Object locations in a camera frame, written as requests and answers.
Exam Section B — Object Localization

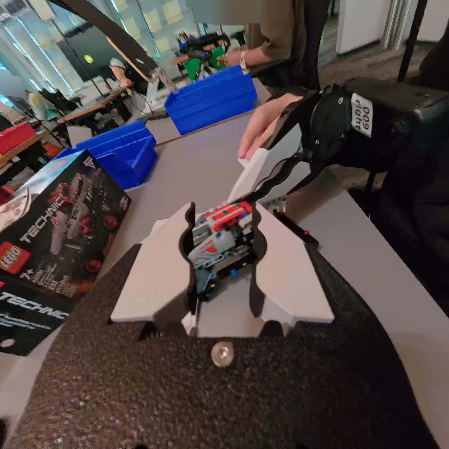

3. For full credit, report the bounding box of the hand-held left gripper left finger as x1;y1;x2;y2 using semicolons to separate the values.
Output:
110;202;197;337

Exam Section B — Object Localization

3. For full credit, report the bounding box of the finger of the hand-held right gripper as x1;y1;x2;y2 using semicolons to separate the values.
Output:
229;123;304;204
250;154;313;206

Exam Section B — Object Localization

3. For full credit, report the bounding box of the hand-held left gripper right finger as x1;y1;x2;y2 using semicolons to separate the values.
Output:
248;203;335;337

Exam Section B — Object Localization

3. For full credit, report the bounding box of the toy brick truck model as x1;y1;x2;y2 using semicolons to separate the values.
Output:
188;196;320;304

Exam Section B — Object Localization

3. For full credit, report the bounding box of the person's right hand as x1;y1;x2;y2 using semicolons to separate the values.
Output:
237;92;306;160

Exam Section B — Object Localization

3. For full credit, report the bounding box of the blue plastic bin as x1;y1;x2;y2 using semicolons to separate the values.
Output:
53;120;157;191
164;64;259;136

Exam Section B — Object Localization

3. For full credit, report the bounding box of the black toy set box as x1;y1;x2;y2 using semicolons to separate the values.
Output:
0;149;133;304
0;279;72;357

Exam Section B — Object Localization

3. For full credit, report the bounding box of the grey adjoining table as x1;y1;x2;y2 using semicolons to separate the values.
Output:
66;76;273;148

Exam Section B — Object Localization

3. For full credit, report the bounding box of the black stand pole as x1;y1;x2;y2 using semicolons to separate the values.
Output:
397;0;429;82

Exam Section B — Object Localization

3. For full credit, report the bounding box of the person's dark hoodie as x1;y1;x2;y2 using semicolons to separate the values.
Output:
349;163;449;318

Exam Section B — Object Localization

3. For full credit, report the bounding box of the white stand with metal clamp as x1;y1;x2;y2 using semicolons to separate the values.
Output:
145;66;179;114

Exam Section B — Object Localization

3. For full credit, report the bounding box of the wooden table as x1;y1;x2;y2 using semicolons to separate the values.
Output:
56;82;135;124

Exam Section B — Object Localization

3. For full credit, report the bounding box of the red plastic bin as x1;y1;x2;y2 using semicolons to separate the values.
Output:
0;121;38;156

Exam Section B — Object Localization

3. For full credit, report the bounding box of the black curved panel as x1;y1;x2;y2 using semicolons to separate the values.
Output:
58;0;160;83

